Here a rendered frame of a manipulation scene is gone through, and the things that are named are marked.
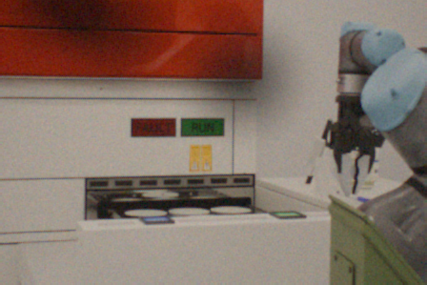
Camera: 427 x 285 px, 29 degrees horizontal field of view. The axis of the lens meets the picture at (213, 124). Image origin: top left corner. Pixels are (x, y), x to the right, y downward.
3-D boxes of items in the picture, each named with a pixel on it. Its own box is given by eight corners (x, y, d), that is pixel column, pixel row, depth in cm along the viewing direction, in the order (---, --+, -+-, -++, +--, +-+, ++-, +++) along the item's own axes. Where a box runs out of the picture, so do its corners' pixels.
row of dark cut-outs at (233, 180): (86, 189, 206) (86, 179, 206) (252, 184, 219) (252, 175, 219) (87, 189, 205) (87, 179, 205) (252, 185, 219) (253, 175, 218)
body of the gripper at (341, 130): (355, 152, 182) (358, 96, 181) (375, 154, 173) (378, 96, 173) (323, 150, 179) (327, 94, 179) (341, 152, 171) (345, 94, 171)
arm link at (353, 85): (379, 76, 173) (344, 73, 170) (378, 98, 173) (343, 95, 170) (362, 76, 180) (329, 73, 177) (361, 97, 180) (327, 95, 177)
